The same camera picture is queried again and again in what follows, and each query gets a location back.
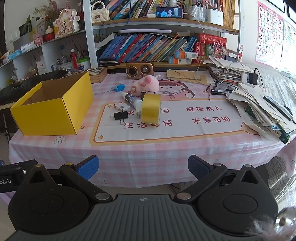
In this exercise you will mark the pen holder with pens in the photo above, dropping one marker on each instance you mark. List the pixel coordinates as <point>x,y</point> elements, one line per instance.
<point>66,66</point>

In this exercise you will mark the white floral figure ornament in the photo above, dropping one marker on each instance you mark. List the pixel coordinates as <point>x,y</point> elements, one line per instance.
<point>66,23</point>

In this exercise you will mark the cream quilted handbag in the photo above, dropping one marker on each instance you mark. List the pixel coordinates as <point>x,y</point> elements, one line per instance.
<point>100,15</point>

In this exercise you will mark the yellow cardboard box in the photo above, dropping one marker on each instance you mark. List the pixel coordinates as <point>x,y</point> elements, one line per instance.
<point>46,120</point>

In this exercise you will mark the small pink box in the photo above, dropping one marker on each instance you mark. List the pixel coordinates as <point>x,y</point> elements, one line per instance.
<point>38,39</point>

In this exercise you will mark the brown retro radio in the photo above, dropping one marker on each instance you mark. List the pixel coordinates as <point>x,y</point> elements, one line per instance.
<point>138,70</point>

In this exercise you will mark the white charger plug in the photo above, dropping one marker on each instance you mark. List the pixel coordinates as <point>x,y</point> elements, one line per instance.
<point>244,77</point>

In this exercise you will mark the orange white carton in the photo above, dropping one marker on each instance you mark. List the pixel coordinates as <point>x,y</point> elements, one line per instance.
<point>185,55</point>
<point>180,61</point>

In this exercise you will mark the tan paper envelope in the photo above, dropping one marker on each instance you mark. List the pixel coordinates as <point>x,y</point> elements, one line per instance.
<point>182,75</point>

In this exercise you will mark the row of mixed books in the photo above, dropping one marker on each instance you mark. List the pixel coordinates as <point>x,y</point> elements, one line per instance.
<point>129,9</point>

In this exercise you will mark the loose pile of papers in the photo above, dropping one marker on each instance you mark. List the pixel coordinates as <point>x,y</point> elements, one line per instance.
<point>254,109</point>

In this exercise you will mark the black smartphone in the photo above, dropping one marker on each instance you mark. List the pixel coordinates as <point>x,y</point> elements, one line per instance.
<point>168,12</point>

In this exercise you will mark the white tub green lid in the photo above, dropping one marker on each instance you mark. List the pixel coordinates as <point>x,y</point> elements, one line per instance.
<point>83,64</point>

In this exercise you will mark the black electronic keyboard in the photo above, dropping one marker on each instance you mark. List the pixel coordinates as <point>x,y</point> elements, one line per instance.
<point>13,88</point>

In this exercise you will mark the wooden bookshelf white frame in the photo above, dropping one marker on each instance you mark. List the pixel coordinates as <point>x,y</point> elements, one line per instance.
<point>138,23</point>

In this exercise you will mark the white desk organizer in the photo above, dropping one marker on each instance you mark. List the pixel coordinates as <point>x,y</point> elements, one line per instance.
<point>214,17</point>

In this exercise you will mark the blue tissue pack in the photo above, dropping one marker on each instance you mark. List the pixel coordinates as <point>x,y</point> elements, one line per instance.
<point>15,55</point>

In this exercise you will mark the plastic covered chair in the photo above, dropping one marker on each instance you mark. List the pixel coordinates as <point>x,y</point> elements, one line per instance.
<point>279,176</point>

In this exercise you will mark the stack of folded papers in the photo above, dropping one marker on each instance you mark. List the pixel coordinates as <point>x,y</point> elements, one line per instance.
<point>222,69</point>

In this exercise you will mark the white wall chart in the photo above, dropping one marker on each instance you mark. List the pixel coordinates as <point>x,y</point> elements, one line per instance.
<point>289,44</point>

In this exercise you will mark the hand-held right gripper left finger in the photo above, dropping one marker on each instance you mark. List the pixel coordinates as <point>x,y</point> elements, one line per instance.
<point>87,166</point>

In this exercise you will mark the blue packet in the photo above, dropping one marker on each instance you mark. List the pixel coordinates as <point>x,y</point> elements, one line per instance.
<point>120,88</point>

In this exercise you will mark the white glue bottle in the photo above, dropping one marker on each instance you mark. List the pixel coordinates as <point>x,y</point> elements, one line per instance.
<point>131,99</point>

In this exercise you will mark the white staples box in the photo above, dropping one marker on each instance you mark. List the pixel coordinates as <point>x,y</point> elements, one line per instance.
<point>122,106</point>

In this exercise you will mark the pink checkered desktop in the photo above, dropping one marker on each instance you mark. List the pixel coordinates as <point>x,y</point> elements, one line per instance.
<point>161,148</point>

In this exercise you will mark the wooden chess box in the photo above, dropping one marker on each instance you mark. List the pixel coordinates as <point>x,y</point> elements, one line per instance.
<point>98,75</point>

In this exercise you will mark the black power adapter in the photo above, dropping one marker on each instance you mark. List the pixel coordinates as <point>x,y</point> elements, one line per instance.
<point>253,78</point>

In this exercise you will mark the pink alphabet wall poster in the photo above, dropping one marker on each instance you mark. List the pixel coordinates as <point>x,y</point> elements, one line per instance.
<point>268,32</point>

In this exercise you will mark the red santa pen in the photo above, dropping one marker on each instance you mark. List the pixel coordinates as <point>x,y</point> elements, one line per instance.
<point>74,60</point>

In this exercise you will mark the black stapler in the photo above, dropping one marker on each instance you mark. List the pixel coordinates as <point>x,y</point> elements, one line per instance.
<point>107,62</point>

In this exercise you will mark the yellow tape roll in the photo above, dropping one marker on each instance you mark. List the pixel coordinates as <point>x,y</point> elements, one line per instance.
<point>150,109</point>

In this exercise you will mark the red round doll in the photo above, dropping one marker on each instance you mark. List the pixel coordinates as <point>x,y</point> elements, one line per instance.
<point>49,36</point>

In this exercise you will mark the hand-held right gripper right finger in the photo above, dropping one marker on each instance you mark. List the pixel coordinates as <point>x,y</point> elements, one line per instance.
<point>197,166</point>

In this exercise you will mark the black remote control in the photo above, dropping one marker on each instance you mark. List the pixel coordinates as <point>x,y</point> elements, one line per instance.
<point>276,106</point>

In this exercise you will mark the white light bar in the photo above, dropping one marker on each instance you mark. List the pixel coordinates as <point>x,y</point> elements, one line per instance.
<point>145,31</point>

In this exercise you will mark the pink plush toy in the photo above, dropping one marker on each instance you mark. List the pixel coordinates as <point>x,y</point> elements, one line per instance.
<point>148,84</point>

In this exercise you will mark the red boxed book set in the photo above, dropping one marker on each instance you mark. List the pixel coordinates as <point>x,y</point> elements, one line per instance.
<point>208,38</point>

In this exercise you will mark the black binder clip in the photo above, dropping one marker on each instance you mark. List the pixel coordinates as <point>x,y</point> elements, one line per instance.
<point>120,115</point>

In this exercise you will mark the row of blue books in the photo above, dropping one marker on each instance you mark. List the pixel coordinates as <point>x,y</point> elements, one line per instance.
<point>143,46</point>

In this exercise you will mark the dried flower bouquet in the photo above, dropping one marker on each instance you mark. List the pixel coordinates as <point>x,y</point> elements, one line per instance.
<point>47,10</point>

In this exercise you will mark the white cubby shelf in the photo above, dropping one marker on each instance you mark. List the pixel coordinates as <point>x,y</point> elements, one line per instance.
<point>49,49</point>

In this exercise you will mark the white box red label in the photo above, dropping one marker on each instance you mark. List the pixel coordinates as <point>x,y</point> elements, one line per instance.
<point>41,67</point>

